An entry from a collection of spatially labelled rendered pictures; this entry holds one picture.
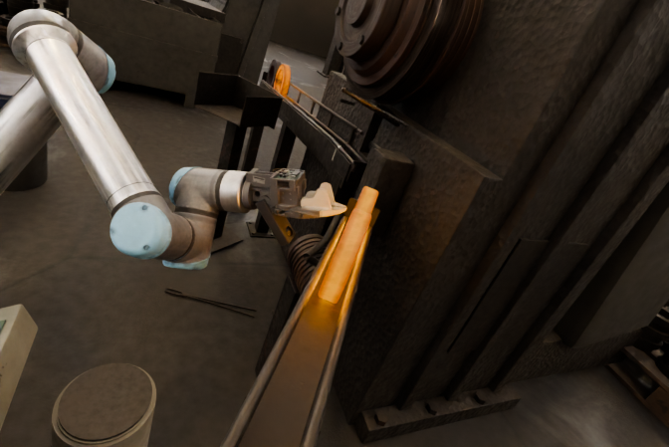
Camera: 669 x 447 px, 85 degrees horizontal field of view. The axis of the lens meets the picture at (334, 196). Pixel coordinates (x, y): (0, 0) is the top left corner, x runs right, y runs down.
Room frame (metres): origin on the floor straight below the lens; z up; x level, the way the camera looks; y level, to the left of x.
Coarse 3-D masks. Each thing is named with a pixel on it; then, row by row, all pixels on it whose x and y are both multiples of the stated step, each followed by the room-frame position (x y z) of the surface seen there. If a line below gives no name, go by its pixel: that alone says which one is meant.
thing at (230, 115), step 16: (208, 80) 1.45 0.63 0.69; (224, 80) 1.52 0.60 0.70; (240, 80) 1.57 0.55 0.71; (208, 96) 1.46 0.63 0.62; (224, 96) 1.53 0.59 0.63; (240, 96) 1.57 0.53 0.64; (256, 96) 1.53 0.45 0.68; (272, 96) 1.49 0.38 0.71; (224, 112) 1.41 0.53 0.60; (240, 112) 1.48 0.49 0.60; (256, 112) 1.36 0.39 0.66; (272, 112) 1.44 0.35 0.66; (240, 128) 1.41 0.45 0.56; (224, 144) 1.41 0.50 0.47; (240, 144) 1.43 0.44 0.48; (224, 160) 1.40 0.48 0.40; (224, 240) 1.42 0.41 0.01; (240, 240) 1.46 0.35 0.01
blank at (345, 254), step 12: (360, 216) 0.52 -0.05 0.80; (348, 228) 0.49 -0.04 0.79; (360, 228) 0.49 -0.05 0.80; (348, 240) 0.47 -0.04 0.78; (360, 240) 0.48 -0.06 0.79; (336, 252) 0.46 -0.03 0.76; (348, 252) 0.46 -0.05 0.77; (336, 264) 0.45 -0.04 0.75; (348, 264) 0.45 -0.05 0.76; (336, 276) 0.45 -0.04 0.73; (348, 276) 0.45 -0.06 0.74; (324, 288) 0.45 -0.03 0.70; (336, 288) 0.45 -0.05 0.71; (336, 300) 0.45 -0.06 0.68
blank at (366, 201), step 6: (366, 186) 0.70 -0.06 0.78; (366, 192) 0.67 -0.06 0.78; (372, 192) 0.67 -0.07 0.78; (360, 198) 0.65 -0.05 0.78; (366, 198) 0.65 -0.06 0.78; (372, 198) 0.65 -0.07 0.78; (360, 204) 0.63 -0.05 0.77; (366, 204) 0.64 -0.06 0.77; (372, 204) 0.64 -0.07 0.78; (366, 210) 0.63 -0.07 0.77
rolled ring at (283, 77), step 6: (282, 66) 1.93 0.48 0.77; (288, 66) 1.92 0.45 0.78; (282, 72) 1.96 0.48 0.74; (288, 72) 1.87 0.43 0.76; (276, 78) 1.98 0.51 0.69; (282, 78) 1.98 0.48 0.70; (288, 78) 1.86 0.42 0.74; (276, 84) 1.97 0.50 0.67; (282, 84) 1.85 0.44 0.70; (288, 84) 1.85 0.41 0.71; (276, 90) 1.95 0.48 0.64; (282, 90) 1.84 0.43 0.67
